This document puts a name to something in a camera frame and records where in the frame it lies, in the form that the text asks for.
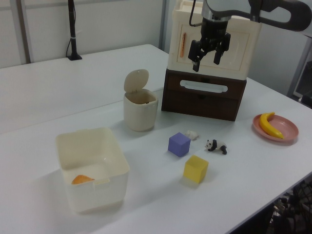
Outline orange strip door handle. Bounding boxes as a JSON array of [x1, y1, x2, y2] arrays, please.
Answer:
[[179, 33, 187, 58]]

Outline dark brown wooden drawer cabinet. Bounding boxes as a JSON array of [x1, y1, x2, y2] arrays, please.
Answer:
[[161, 68, 247, 122]]

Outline pink plate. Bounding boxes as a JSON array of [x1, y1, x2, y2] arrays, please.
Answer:
[[252, 114, 299, 146]]

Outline white paper ball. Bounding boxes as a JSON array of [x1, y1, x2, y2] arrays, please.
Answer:
[[184, 130, 201, 141]]

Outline beige flip-lid trash can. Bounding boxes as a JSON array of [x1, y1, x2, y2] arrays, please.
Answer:
[[123, 69, 159, 132]]

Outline yellow cube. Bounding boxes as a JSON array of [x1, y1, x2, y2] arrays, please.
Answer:
[[183, 155, 209, 184]]

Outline purple cube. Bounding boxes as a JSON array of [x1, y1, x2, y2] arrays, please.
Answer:
[[168, 132, 191, 158]]

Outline cream open plastic bin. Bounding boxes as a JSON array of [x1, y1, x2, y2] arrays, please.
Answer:
[[55, 127, 130, 215]]

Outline cream storage box with handles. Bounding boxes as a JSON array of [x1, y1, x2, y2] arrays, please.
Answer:
[[168, 0, 263, 80]]

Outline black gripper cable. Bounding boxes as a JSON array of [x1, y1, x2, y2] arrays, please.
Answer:
[[188, 0, 204, 27]]

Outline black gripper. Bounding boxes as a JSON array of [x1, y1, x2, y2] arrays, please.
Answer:
[[188, 18, 232, 72]]

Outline panda toy figure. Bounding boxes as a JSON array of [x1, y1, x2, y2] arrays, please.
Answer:
[[204, 138, 229, 155]]

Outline orange toy bread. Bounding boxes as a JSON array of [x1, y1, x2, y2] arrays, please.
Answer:
[[71, 174, 96, 185]]

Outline yellow toy banana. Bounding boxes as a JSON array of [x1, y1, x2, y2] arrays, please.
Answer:
[[258, 112, 285, 139]]

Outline white drawer handle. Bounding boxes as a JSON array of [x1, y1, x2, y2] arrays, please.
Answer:
[[179, 79, 229, 94]]

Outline black camera stand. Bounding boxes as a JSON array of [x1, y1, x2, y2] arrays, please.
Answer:
[[67, 0, 83, 61]]

